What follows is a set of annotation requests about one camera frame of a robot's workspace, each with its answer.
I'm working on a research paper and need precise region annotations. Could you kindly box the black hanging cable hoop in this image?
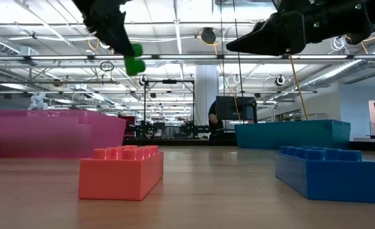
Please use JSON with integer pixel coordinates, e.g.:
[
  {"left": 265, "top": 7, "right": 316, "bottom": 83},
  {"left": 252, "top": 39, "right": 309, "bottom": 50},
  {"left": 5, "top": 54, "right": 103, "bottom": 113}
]
[{"left": 99, "top": 60, "right": 115, "bottom": 73}]

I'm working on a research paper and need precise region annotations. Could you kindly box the white robot figure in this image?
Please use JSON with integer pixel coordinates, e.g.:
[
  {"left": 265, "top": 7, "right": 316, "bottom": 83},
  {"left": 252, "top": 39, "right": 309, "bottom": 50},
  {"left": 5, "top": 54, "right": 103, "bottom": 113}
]
[{"left": 27, "top": 91, "right": 50, "bottom": 111}]

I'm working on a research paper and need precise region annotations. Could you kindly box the orange toy brick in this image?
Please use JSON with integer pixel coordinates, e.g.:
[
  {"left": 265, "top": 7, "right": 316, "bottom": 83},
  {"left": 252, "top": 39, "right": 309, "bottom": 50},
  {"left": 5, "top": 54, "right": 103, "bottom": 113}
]
[{"left": 78, "top": 144, "right": 164, "bottom": 202}]

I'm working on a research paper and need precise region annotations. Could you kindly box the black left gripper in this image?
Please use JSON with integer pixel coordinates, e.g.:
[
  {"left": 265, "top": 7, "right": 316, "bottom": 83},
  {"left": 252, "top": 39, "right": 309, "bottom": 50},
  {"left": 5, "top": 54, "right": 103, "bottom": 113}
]
[{"left": 72, "top": 0, "right": 136, "bottom": 57}]

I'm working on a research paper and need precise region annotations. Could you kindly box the suspended linear light rail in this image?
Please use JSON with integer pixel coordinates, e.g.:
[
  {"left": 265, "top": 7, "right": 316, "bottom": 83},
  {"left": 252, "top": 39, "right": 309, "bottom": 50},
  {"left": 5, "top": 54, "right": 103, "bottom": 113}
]
[{"left": 0, "top": 54, "right": 375, "bottom": 62}]

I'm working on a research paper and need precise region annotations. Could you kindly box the white structural column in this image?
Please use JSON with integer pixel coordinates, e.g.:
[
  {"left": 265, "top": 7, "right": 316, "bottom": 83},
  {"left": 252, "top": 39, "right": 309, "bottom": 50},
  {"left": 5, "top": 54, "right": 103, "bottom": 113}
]
[{"left": 194, "top": 65, "right": 220, "bottom": 141}]

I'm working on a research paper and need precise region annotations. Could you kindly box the silver air duct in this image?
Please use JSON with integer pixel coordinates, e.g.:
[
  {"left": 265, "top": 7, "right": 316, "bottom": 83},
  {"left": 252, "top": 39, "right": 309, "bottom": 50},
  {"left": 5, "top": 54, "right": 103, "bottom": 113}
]
[
  {"left": 298, "top": 43, "right": 375, "bottom": 89},
  {"left": 0, "top": 31, "right": 41, "bottom": 67}
]

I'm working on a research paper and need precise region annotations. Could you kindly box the blue toy brick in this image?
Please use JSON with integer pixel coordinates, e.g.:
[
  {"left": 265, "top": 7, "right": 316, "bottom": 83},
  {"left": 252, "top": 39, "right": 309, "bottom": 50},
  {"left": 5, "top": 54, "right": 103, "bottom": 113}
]
[{"left": 274, "top": 146, "right": 375, "bottom": 204}]

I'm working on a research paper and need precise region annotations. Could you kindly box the black metal station frame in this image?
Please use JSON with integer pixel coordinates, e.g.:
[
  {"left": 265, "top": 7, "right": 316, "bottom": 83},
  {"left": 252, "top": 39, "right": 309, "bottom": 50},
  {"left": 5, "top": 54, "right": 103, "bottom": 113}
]
[{"left": 143, "top": 79, "right": 196, "bottom": 141}]

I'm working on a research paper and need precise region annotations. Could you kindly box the thin black hanging cable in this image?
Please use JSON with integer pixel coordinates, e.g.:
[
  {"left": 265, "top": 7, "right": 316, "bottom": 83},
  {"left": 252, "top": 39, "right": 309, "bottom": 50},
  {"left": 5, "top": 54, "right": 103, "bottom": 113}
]
[{"left": 219, "top": 0, "right": 225, "bottom": 96}]

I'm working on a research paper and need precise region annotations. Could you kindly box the person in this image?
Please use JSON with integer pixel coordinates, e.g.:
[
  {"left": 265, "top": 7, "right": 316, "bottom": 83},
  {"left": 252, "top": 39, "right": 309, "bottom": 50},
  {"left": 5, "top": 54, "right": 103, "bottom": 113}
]
[{"left": 208, "top": 100, "right": 223, "bottom": 141}]

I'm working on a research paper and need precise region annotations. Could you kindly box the blue plastic bin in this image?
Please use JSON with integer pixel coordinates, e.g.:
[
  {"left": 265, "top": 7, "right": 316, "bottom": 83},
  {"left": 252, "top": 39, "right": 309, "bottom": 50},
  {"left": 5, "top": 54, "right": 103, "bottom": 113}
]
[{"left": 234, "top": 119, "right": 351, "bottom": 151}]

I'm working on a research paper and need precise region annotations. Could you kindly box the red cabinet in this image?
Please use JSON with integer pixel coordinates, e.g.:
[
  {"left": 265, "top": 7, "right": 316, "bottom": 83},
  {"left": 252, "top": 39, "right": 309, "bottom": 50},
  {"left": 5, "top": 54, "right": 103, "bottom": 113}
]
[{"left": 120, "top": 115, "right": 137, "bottom": 139}]

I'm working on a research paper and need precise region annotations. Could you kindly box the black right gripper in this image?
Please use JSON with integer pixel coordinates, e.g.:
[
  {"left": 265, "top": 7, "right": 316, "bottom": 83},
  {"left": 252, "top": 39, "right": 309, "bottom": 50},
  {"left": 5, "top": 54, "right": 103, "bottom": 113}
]
[{"left": 227, "top": 0, "right": 371, "bottom": 57}]

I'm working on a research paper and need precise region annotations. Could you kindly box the yellow hanging cable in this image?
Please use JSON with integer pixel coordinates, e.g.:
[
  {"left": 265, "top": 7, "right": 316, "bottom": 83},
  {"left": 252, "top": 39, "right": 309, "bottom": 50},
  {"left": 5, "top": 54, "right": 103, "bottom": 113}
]
[{"left": 288, "top": 55, "right": 309, "bottom": 121}]

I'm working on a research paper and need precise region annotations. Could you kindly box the green toy brick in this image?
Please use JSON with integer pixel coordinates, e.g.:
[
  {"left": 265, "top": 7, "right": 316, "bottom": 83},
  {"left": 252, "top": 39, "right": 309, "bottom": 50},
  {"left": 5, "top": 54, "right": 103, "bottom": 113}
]
[{"left": 123, "top": 43, "right": 147, "bottom": 77}]

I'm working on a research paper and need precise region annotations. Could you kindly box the translucent pink plastic bin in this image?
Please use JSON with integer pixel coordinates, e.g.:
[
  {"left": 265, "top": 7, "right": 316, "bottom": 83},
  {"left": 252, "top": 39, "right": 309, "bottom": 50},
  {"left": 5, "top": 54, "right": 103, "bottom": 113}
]
[{"left": 0, "top": 109, "right": 127, "bottom": 159}]

